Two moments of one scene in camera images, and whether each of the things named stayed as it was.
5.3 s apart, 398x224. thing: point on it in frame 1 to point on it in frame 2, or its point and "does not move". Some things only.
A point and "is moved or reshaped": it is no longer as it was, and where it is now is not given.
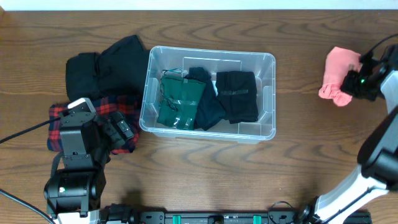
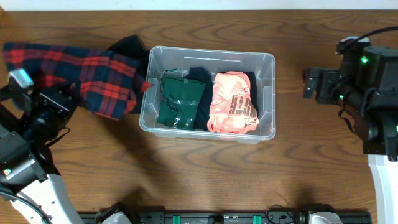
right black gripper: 349,85 to 335,79
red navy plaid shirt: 130,107 to 106,83
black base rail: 238,217 does not move
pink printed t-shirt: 339,62 is moved or reshaped
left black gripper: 116,132 to 61,99
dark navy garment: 210,109 does not move
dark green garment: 180,96 does not move
